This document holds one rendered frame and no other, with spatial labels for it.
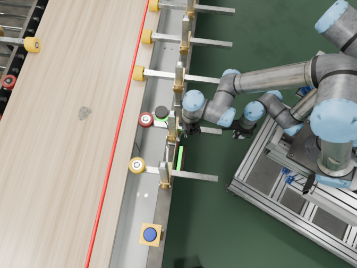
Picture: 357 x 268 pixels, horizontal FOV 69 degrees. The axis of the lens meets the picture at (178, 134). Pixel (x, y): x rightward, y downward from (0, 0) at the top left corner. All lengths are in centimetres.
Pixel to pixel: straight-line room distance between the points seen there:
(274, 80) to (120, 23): 114
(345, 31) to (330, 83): 33
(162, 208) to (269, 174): 97
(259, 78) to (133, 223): 105
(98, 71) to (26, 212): 81
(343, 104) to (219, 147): 168
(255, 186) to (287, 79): 131
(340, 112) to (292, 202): 150
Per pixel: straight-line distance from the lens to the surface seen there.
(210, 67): 266
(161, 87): 180
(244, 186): 204
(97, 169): 136
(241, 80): 96
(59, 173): 142
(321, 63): 84
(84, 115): 147
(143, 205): 157
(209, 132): 142
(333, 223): 227
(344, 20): 108
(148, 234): 95
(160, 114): 117
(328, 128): 75
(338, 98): 73
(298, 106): 118
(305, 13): 338
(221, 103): 95
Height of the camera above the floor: 218
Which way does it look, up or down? 70 degrees down
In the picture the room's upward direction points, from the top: 2 degrees clockwise
